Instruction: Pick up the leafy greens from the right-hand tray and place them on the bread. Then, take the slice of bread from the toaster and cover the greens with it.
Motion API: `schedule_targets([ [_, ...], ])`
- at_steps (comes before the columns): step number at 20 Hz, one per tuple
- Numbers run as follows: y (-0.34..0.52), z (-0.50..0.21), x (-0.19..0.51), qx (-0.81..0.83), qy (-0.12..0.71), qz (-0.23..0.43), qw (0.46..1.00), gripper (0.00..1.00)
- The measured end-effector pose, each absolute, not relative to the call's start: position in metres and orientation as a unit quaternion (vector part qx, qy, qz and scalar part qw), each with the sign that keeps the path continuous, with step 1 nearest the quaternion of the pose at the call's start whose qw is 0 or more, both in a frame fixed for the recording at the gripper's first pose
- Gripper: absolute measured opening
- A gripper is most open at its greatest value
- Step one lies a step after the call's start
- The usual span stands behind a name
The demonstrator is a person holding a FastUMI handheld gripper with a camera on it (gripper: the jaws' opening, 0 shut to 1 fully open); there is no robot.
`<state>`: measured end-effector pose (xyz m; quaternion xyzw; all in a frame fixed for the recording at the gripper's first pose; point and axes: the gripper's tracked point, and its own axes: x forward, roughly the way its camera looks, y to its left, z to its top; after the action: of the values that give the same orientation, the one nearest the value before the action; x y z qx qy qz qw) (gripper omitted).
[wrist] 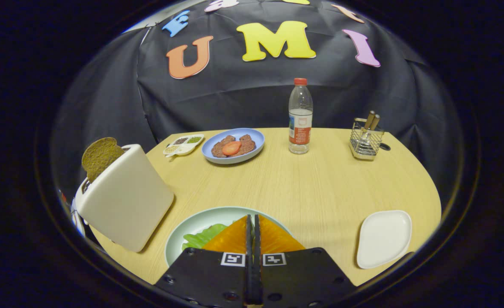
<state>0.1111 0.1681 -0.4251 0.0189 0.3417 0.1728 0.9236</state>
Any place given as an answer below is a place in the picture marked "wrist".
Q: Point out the red tomato slice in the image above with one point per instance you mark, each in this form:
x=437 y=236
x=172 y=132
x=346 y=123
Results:
x=231 y=148

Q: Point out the brown meat patty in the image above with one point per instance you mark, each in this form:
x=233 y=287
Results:
x=247 y=145
x=217 y=148

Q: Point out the clear water bottle red cap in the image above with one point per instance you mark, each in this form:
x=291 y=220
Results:
x=300 y=132

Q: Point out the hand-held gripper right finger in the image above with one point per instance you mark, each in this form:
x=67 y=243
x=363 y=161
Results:
x=299 y=278

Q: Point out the pale green round plate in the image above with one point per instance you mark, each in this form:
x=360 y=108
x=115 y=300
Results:
x=192 y=222

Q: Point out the green lettuce leaf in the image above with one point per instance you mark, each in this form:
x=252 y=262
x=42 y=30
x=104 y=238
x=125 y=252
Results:
x=205 y=237

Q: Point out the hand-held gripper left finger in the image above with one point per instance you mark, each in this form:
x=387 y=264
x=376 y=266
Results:
x=209 y=278

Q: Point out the blue round plate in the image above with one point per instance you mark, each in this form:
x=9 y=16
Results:
x=258 y=138

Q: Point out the white square plate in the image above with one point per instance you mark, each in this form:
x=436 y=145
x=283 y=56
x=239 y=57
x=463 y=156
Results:
x=382 y=239

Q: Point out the white divided seasoning tray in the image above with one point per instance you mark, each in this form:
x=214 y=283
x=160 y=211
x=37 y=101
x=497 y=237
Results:
x=186 y=149

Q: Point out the white toaster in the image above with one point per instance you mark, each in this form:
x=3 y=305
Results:
x=128 y=201

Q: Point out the brown bread slice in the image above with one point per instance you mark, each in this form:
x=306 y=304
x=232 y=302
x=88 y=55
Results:
x=100 y=156

